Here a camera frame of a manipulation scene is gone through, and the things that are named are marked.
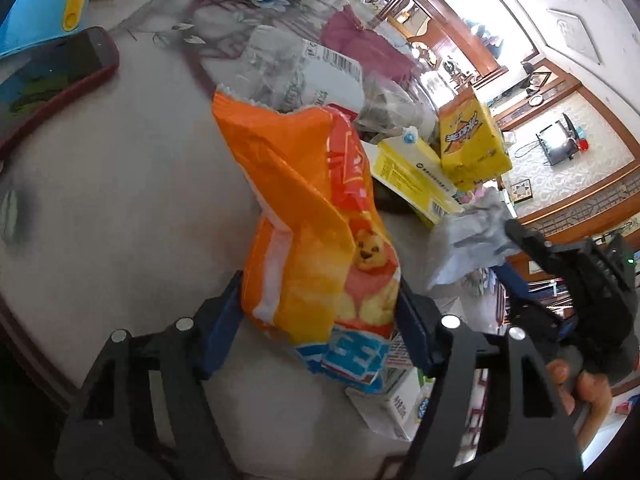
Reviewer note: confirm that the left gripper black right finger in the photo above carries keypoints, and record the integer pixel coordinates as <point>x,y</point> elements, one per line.
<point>525,434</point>

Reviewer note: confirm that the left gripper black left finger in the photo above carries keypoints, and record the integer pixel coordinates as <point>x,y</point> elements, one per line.
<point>142,412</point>

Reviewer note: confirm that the white paper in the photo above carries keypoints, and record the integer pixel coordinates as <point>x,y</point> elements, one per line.
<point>470,240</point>

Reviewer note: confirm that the yellow juice carton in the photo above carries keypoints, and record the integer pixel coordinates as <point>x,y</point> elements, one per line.
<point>472,149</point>

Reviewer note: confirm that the orange snack bag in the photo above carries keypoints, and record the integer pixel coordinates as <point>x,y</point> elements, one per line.
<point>322,275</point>

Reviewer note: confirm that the crushed clear plastic bottle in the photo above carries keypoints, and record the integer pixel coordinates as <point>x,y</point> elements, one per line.
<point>285,72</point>

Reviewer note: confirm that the yellow medicine box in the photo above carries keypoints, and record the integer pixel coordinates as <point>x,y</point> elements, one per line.
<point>408,166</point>

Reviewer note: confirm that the newspaper ball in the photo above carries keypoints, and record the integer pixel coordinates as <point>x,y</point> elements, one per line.
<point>389,109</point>

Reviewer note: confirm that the person's right hand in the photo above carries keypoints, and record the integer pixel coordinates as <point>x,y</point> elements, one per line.
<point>592,389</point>

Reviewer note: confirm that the white milk carton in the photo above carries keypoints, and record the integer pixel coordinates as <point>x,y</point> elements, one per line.
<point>396,411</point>

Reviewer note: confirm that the wooden chair across table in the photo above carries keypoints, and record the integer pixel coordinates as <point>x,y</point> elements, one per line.
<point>446,32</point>

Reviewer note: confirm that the red cased smartphone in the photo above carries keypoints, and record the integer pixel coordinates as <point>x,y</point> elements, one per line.
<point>53,79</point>

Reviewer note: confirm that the magenta foil snack bag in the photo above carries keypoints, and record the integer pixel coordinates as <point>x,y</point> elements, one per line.
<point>345,33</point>

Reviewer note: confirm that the blue plastic phone stand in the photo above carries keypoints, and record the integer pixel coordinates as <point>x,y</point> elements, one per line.
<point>30,23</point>

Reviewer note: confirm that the wall mounted television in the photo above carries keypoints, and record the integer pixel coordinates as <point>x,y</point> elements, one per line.
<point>559,141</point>

